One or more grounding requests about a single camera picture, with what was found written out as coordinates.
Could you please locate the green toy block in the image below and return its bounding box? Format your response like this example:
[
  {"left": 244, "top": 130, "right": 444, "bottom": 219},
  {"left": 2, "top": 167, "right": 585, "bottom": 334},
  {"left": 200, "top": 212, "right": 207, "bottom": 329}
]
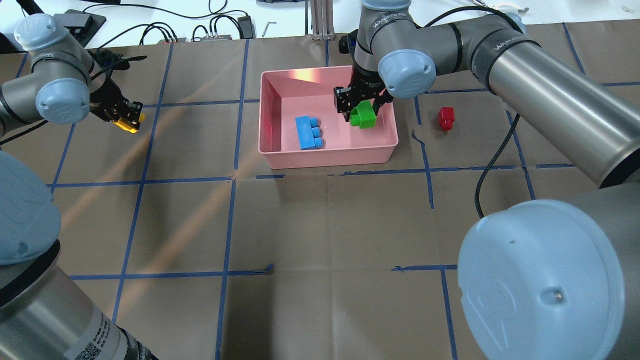
[{"left": 347, "top": 100, "right": 377, "bottom": 129}]

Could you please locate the yellow toy block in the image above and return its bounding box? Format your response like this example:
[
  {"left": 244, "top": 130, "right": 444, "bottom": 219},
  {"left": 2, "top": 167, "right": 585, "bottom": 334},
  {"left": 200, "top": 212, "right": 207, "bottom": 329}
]
[{"left": 114, "top": 113, "right": 146, "bottom": 133}]

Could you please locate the aluminium frame post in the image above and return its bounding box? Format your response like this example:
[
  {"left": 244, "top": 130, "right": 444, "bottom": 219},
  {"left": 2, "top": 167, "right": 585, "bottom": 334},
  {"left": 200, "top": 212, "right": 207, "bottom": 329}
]
[{"left": 310, "top": 0, "right": 336, "bottom": 41}]

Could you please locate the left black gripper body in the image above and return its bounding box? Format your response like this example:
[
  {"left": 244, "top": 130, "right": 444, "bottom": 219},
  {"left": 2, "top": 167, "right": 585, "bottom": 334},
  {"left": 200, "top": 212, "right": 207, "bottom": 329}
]
[{"left": 89, "top": 77, "right": 133, "bottom": 122}]

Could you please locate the grey usb hub upper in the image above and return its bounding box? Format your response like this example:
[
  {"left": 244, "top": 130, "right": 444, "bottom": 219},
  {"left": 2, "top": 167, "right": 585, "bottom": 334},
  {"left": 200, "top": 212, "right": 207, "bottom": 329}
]
[{"left": 191, "top": 34, "right": 233, "bottom": 43}]

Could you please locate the black box on table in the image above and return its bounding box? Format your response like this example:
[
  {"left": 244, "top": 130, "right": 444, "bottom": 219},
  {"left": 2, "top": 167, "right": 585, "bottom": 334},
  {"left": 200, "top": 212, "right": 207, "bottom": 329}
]
[{"left": 54, "top": 9, "right": 106, "bottom": 47}]

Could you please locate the blue toy block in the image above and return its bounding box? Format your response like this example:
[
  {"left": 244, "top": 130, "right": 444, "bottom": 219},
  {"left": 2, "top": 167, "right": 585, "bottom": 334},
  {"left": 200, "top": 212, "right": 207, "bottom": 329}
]
[{"left": 295, "top": 115, "right": 324, "bottom": 151}]

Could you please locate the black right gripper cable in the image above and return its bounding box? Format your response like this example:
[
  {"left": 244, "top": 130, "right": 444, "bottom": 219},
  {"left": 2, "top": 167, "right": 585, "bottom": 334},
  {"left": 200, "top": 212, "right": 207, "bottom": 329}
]
[{"left": 474, "top": 112, "right": 522, "bottom": 220}]

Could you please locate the grey usb hub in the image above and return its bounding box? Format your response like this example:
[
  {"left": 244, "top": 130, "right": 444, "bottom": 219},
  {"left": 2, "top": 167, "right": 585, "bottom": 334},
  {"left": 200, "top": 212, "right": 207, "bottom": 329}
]
[
  {"left": 157, "top": 37, "right": 188, "bottom": 44},
  {"left": 191, "top": 34, "right": 233, "bottom": 43}
]

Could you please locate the black power adapter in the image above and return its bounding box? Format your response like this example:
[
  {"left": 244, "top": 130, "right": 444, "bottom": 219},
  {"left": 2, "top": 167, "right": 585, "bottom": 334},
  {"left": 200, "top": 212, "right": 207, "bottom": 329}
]
[{"left": 237, "top": 14, "right": 255, "bottom": 39}]

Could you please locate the grey usb hub lower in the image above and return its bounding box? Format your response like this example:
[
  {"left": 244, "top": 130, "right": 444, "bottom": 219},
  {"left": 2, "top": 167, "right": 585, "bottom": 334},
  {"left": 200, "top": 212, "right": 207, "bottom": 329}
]
[{"left": 157, "top": 37, "right": 188, "bottom": 44}]

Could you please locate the pink plastic box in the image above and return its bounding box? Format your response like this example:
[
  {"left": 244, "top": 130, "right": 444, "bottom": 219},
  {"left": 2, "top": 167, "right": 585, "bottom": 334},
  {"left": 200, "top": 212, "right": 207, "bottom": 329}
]
[{"left": 258, "top": 65, "right": 399, "bottom": 169}]

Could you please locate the red toy block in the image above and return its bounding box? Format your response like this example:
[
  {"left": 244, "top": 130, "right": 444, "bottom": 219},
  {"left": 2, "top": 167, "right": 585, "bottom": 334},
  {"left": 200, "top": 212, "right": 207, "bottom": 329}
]
[{"left": 438, "top": 106, "right": 456, "bottom": 132}]

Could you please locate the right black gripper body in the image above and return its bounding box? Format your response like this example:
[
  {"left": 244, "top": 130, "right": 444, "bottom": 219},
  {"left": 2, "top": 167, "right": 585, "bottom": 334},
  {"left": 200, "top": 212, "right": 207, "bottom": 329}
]
[{"left": 334, "top": 67, "right": 394, "bottom": 109}]

